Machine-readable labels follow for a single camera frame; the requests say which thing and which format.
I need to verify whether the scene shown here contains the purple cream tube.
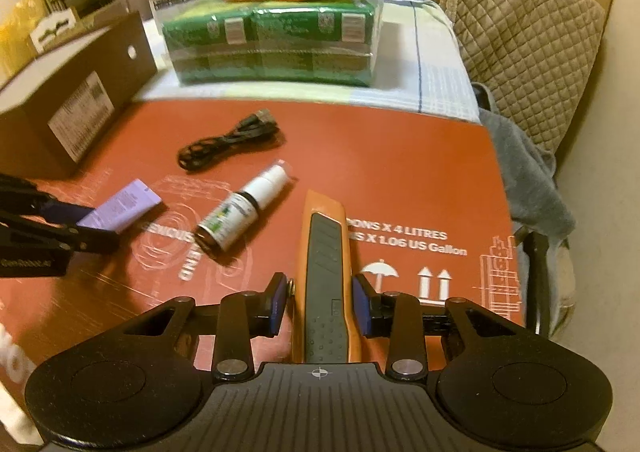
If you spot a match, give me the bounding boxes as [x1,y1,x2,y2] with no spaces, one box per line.
[77,179,162,233]

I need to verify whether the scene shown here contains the orange utility knife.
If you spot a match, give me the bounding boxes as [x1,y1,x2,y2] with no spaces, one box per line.
[292,190,361,376]

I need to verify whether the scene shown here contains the small spray bottle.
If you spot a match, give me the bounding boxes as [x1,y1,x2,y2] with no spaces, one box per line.
[193,160,291,256]

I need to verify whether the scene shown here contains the black usb cable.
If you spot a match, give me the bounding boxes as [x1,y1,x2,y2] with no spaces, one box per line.
[176,108,284,172]

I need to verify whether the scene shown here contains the brown storage box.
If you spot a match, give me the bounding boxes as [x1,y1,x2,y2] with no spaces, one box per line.
[1,12,156,179]

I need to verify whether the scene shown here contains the yellow plastic bag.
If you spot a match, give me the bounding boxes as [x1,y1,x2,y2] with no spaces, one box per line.
[0,0,47,81]

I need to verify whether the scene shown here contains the white carved chair back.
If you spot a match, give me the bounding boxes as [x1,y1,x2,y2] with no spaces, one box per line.
[29,8,78,54]

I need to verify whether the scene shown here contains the grey towel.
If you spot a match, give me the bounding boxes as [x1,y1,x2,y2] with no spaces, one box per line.
[472,83,576,250]

